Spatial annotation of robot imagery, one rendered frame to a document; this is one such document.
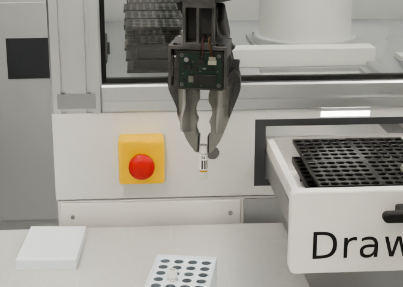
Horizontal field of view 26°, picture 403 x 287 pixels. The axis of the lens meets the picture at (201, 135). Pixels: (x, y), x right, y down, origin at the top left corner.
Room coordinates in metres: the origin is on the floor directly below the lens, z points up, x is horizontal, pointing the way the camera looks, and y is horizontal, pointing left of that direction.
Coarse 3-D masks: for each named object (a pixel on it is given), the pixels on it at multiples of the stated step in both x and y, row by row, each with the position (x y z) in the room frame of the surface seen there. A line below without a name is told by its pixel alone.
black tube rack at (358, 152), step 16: (304, 144) 1.31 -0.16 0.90; (320, 144) 1.32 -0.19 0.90; (336, 144) 1.32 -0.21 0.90; (352, 144) 1.31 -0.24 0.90; (368, 144) 1.31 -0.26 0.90; (384, 144) 1.31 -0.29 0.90; (400, 144) 1.31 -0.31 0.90; (304, 160) 1.24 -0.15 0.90; (320, 160) 1.23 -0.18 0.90; (336, 160) 1.23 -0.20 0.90; (352, 160) 1.23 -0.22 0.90; (368, 160) 1.23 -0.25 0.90; (384, 160) 1.23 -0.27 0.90; (400, 160) 1.23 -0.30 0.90; (304, 176) 1.24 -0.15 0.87; (320, 176) 1.17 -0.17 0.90; (336, 176) 1.16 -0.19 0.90; (352, 176) 1.16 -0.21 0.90; (368, 176) 1.16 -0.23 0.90; (384, 176) 1.16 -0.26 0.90; (400, 176) 1.16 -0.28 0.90
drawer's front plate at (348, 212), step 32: (320, 192) 1.02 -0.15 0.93; (352, 192) 1.02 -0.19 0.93; (384, 192) 1.02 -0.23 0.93; (288, 224) 1.03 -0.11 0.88; (320, 224) 1.02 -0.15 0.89; (352, 224) 1.02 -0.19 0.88; (384, 224) 1.03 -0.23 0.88; (288, 256) 1.02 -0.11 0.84; (352, 256) 1.02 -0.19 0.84; (384, 256) 1.03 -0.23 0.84
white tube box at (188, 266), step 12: (156, 264) 1.10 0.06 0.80; (168, 264) 1.10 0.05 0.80; (180, 264) 1.10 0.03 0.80; (192, 264) 1.10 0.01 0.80; (204, 264) 1.11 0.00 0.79; (216, 264) 1.11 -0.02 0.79; (156, 276) 1.06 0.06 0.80; (180, 276) 1.06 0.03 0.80; (192, 276) 1.06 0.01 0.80; (204, 276) 1.07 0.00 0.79; (216, 276) 1.11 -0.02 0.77
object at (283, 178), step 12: (276, 144) 1.37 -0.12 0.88; (288, 144) 1.37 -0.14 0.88; (276, 156) 1.27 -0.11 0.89; (288, 156) 1.37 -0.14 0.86; (276, 168) 1.25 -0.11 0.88; (288, 168) 1.21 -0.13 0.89; (276, 180) 1.23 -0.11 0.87; (288, 180) 1.16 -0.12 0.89; (276, 192) 1.23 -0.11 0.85; (288, 192) 1.14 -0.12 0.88; (288, 204) 1.13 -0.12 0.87
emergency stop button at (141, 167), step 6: (138, 156) 1.27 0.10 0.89; (144, 156) 1.27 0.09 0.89; (132, 162) 1.27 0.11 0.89; (138, 162) 1.27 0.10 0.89; (144, 162) 1.27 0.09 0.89; (150, 162) 1.27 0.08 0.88; (132, 168) 1.27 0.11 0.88; (138, 168) 1.27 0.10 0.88; (144, 168) 1.27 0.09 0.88; (150, 168) 1.27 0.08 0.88; (132, 174) 1.27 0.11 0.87; (138, 174) 1.27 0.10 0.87; (144, 174) 1.27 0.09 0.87; (150, 174) 1.27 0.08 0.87
